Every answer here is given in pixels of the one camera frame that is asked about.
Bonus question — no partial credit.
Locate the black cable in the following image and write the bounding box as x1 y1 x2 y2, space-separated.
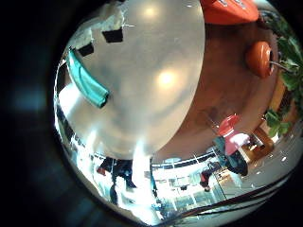
164 176 296 223

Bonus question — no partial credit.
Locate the red chair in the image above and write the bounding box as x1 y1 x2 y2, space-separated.
217 113 251 156

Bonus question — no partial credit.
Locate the artificial flower bouquet green stem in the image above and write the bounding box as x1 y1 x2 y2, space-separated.
65 47 111 110

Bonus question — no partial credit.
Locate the green leafy house plant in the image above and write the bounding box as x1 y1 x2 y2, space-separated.
263 17 303 138

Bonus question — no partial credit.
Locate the round orange plant pot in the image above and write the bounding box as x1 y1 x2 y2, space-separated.
245 41 275 79

